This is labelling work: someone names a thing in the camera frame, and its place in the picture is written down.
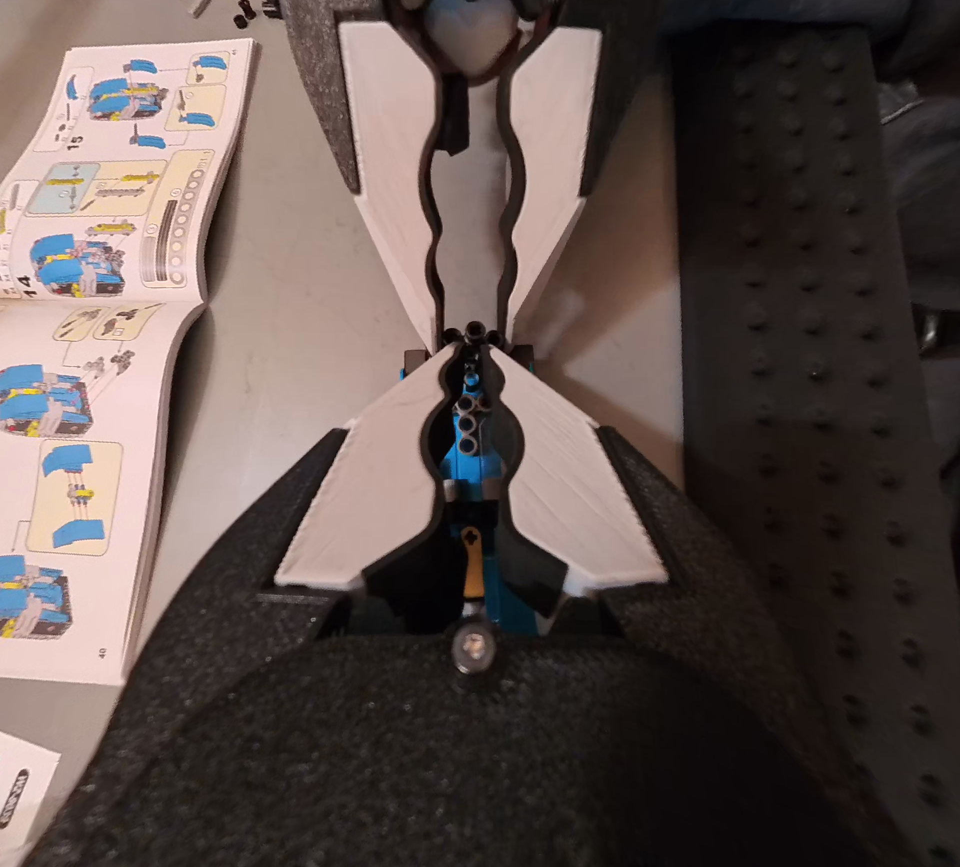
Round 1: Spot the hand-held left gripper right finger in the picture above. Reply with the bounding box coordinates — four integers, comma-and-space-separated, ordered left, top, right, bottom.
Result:
480, 344, 669, 617

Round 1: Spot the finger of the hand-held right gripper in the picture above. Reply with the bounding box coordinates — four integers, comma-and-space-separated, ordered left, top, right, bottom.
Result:
496, 27, 605, 352
337, 19, 445, 352

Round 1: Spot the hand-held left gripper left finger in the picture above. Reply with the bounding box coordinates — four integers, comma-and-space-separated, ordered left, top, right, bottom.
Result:
273, 344, 474, 592

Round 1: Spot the blue grey toy robot model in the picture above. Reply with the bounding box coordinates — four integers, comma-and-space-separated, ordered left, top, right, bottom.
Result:
401, 345, 541, 636

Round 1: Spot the black cross connector piece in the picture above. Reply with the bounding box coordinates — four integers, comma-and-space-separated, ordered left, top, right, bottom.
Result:
441, 321, 505, 352

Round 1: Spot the grey desk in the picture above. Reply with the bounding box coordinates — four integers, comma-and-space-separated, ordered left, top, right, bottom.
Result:
0, 0, 684, 861

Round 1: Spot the black dotted pad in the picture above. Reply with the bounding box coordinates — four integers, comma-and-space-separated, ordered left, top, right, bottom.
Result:
660, 27, 960, 867

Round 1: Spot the open instruction booklet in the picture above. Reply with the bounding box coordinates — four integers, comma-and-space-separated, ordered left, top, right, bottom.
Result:
0, 40, 260, 688

